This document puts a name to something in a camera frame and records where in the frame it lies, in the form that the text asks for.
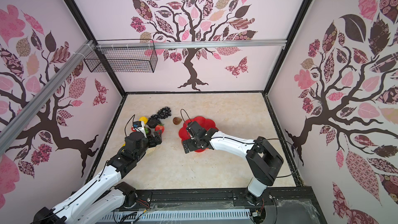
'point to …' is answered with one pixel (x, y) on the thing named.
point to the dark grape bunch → (162, 113)
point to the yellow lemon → (124, 144)
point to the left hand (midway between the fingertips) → (154, 135)
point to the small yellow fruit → (143, 118)
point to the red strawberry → (160, 127)
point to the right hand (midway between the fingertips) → (190, 142)
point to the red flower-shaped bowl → (205, 124)
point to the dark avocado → (153, 123)
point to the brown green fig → (176, 121)
